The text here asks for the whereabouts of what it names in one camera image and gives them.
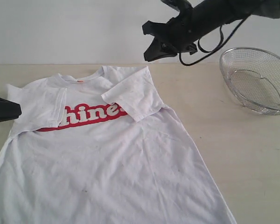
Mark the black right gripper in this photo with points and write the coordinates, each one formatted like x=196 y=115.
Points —
x=168 y=40

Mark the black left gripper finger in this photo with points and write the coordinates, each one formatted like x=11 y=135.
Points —
x=9 y=110

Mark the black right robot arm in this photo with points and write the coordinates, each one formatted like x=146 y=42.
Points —
x=211 y=14

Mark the metal wire mesh basket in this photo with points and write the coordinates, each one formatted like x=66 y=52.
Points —
x=253 y=77

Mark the white t-shirt red logo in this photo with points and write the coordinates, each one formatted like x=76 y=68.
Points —
x=103 y=149

